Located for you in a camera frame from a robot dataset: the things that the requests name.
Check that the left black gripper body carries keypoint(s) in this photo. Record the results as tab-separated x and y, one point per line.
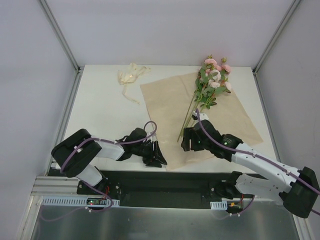
152	152

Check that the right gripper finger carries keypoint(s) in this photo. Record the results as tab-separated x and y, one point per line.
187	134
188	145

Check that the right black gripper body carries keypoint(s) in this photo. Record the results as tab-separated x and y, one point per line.
193	138

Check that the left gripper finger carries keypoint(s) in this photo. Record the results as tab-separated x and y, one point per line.
157	154
155	163

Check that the kraft wrapping paper sheet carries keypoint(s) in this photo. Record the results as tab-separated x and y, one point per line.
168	100

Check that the pink fake flower stem three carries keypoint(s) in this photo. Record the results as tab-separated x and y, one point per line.
223	88

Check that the pink fake flower stem four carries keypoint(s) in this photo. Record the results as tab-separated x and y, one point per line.
213	75

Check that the pink fake flower stem one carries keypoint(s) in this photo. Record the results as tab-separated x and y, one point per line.
225	70

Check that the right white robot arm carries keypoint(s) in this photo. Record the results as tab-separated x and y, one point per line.
296	189

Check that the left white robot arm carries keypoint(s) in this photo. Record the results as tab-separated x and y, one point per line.
75	154

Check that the cream ribbon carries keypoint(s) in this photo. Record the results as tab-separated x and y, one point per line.
130	76

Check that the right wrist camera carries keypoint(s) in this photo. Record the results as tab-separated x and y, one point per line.
199	117

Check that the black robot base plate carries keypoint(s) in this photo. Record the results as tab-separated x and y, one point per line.
156	189

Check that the right white cable duct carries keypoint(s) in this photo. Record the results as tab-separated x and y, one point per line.
219	205

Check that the white cable duct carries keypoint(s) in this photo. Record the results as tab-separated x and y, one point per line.
219	205
79	202

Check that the left white cable duct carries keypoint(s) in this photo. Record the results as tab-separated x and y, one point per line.
79	202

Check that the right aluminium frame post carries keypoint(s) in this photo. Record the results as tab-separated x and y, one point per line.
277	34

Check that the aluminium frame post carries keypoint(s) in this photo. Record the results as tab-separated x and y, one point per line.
277	34
59	34

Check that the left aluminium frame post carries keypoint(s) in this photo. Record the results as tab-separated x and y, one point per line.
59	34

